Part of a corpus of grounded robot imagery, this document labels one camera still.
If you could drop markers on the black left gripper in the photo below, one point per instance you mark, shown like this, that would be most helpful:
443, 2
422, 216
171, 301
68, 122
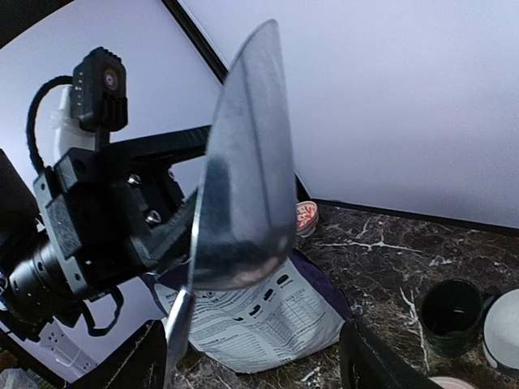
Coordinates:
114, 214

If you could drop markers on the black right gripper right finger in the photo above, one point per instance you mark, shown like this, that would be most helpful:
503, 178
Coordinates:
367, 362

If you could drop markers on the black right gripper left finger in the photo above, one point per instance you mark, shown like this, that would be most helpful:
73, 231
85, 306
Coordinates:
137, 363

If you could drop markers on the pink double pet bowl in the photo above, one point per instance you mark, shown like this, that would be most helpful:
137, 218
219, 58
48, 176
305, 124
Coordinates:
447, 382

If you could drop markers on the metal food scoop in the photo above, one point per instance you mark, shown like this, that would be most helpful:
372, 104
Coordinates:
245, 212

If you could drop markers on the purple pet food bag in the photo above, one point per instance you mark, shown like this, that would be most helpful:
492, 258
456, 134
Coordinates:
295, 312

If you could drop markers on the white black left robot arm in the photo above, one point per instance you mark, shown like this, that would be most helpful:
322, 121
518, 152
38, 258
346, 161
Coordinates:
34, 289

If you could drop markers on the white ceramic pet bowl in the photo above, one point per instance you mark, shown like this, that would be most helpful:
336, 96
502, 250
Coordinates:
500, 334

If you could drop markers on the dark green mug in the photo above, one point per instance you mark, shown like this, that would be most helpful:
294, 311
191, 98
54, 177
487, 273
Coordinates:
452, 315

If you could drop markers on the red patterned small bowl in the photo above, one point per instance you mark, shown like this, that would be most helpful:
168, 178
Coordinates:
308, 218

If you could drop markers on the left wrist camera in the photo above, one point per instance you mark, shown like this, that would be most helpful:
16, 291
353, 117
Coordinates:
98, 97

